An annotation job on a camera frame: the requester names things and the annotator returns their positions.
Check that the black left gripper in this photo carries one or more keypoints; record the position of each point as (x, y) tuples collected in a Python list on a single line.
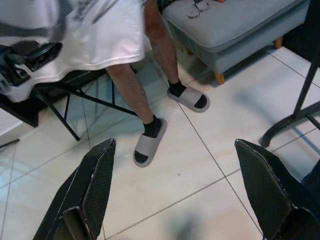
[(15, 55)]

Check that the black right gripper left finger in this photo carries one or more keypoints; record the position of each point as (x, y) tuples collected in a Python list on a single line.
[(87, 195)]

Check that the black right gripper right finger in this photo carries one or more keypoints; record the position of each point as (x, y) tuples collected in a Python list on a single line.
[(270, 200)]

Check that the white printed t-shirt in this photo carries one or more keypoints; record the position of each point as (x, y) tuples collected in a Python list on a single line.
[(100, 37)]

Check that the dark table with black legs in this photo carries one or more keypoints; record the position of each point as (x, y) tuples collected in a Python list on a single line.
[(60, 110)]

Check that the grey slide slipper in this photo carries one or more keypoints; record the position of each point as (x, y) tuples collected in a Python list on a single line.
[(150, 142), (190, 93)]

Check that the black sock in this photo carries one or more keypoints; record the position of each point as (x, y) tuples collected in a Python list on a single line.
[(152, 126), (177, 88)]

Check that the person's right leg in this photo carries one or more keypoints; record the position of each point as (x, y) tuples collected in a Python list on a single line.
[(132, 95)]

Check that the person's leg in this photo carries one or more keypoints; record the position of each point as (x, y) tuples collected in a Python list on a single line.
[(132, 95), (160, 37)]

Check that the black clothes rack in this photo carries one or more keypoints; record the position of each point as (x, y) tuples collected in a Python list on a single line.
[(303, 95)]

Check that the person's left leg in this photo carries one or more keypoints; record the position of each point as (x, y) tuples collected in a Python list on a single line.
[(160, 37)]

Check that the grey upholstered ottoman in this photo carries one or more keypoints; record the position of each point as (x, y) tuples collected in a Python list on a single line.
[(237, 32)]

